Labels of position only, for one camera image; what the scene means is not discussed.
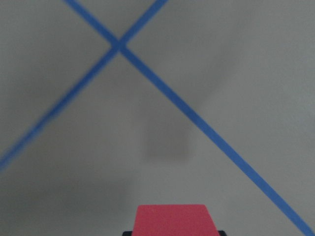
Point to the red cube block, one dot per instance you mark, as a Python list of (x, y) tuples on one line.
[(173, 220)]

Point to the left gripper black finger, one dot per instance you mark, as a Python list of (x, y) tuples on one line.
[(127, 233)]

